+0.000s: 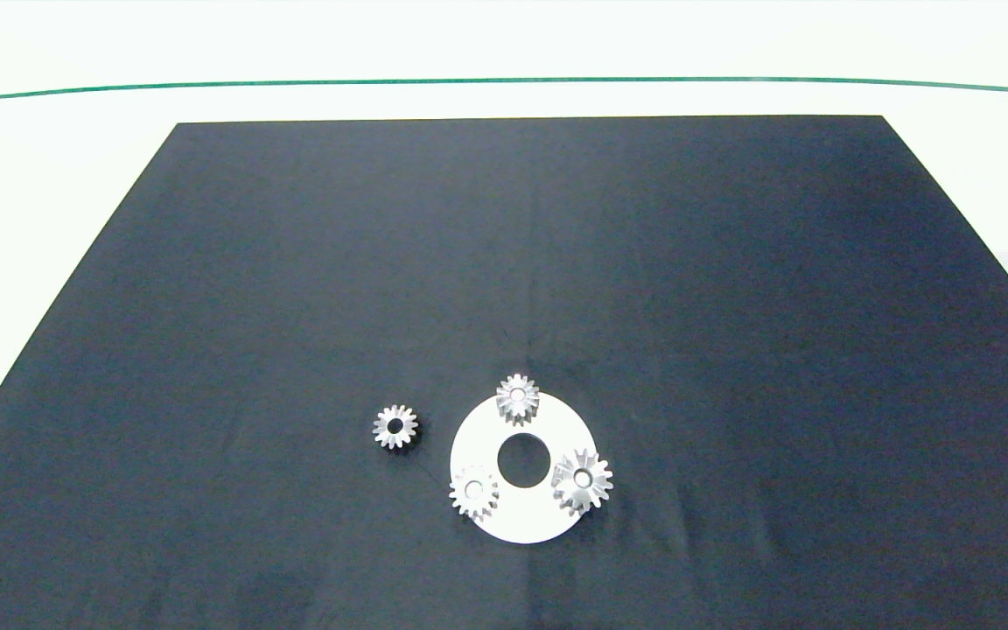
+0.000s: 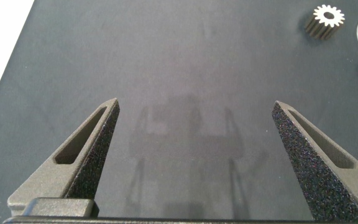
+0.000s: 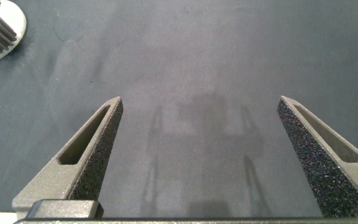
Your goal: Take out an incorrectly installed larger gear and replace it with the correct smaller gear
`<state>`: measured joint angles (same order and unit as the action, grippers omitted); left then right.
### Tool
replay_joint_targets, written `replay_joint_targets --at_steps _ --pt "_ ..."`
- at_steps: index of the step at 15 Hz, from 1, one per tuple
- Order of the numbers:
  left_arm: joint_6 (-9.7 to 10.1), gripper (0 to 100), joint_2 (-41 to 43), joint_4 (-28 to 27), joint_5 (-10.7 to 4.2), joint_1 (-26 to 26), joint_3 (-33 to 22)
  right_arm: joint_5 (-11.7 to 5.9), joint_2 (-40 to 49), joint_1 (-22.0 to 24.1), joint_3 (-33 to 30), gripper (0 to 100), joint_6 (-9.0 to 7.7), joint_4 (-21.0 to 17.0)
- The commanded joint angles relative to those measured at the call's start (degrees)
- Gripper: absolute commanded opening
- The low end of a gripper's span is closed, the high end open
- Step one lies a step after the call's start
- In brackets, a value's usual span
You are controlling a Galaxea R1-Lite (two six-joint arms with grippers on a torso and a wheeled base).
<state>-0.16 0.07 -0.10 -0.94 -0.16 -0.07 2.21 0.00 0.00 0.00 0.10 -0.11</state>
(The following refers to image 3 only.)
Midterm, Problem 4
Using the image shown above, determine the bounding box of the round white plate with pins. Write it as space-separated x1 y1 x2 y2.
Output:
0 0 27 68

